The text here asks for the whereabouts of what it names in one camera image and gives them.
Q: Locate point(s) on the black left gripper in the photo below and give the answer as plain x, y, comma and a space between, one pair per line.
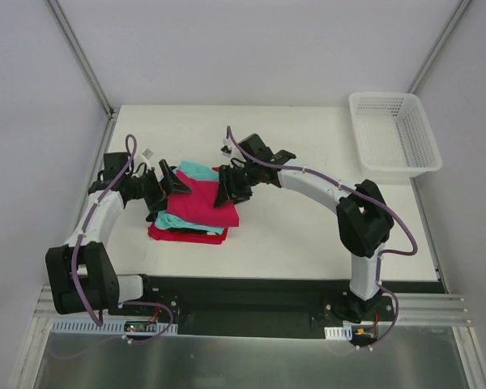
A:
155, 191

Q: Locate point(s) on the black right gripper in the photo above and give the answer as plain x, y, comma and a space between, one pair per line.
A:
235, 183

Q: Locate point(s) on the teal t shirt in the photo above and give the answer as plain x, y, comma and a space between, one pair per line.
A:
197, 171

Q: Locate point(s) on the crimson pink t shirt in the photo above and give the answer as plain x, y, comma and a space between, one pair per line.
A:
198, 207

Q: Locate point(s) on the red t shirt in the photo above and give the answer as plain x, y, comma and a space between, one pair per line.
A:
177, 235

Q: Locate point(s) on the white plastic basket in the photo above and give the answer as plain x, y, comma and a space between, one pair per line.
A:
394, 139

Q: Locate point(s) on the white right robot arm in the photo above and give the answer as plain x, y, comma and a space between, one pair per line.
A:
364, 227

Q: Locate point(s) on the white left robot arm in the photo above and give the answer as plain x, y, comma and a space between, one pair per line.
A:
81, 276

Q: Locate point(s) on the folded dark printed t shirt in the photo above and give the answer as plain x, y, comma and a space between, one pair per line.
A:
168, 221

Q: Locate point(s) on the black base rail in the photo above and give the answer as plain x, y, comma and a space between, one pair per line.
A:
285, 309

